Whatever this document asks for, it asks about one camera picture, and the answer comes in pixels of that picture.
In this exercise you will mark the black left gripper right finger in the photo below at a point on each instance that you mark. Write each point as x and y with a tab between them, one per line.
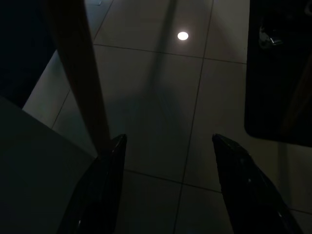
251	192

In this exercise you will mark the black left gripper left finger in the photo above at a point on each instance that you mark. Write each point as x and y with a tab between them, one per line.
97	190

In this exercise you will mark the brown wooden table leg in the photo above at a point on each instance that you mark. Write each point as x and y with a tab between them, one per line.
80	73

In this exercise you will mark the dark furniture panel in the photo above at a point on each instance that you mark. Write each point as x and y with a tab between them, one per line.
22	48

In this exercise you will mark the white flat panel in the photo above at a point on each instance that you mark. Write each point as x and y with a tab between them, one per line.
34	175

